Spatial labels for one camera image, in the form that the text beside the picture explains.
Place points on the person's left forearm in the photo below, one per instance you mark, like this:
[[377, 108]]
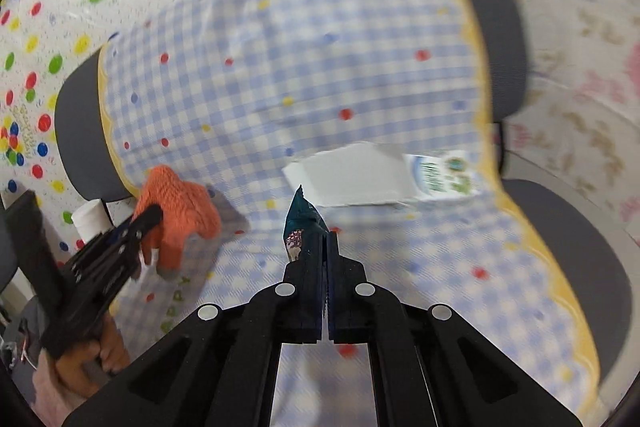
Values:
[[50, 394]]

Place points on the floral print plastic sheet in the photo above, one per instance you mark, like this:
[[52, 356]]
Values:
[[575, 32]]

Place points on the white cylinder container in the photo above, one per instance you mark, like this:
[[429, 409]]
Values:
[[90, 219]]

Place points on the grey office chair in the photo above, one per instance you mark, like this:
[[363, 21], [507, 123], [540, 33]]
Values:
[[500, 32]]

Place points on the orange knitted toy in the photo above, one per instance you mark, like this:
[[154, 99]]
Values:
[[185, 207]]

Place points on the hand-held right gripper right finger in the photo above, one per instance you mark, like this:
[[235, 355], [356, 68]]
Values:
[[337, 302]]

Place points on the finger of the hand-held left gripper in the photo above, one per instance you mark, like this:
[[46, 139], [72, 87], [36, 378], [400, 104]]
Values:
[[147, 219]]

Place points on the flattened white carton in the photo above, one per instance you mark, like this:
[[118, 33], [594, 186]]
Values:
[[350, 177]]

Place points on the blue checkered dotted cloth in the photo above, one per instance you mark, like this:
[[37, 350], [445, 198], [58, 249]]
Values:
[[300, 57]]

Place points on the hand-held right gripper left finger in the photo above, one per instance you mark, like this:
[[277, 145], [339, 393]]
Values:
[[315, 302]]

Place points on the dark teal wrapper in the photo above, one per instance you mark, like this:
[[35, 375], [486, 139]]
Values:
[[302, 222]]

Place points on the person's left hand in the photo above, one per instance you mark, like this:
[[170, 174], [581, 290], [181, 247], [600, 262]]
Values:
[[75, 367]]

